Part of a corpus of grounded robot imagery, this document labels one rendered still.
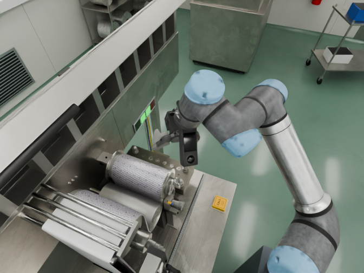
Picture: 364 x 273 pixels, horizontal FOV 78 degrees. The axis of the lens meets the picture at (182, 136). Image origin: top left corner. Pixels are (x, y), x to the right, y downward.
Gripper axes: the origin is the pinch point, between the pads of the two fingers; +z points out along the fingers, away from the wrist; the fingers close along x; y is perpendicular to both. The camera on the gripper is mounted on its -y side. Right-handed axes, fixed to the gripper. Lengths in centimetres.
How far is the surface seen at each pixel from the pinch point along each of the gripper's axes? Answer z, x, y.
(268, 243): 124, -98, -64
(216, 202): 51, -30, -20
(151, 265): -1.8, 14.2, -31.8
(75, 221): 7.5, 33.2, -15.7
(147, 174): 21.7, 7.8, -3.0
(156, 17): -45.5, 10.8, 7.4
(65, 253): 49, 46, -26
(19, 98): 235, 128, 169
